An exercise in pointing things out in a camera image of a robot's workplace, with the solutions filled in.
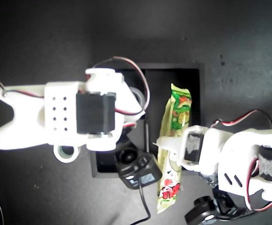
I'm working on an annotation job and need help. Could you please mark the large white tape roll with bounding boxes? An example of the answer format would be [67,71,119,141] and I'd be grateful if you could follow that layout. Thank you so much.
[129,86,145,107]

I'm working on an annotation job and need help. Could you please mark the green printed snack bar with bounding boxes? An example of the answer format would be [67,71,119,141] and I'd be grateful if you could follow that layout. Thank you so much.
[156,83,193,215]

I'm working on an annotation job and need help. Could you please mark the small white tape roll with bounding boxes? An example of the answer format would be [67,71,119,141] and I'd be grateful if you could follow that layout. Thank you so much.
[53,144,81,164]

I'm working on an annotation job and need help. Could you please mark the black tray with wells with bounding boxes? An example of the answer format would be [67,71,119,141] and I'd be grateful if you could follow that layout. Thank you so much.
[88,62,206,179]

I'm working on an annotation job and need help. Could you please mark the red black gripper wire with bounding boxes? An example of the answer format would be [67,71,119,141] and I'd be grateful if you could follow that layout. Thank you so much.
[95,55,151,117]

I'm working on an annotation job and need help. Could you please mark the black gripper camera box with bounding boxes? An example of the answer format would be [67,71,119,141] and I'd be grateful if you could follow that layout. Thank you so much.
[184,195,217,225]
[118,153,163,190]

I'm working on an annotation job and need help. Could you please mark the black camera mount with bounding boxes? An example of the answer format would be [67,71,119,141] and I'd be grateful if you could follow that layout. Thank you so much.
[114,127,142,171]
[212,185,246,218]

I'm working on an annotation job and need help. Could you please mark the red black arm wire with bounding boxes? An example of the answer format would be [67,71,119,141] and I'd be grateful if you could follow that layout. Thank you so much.
[210,109,272,129]

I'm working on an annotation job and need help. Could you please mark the black camera cable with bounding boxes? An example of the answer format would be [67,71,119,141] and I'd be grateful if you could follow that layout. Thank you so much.
[130,184,152,225]

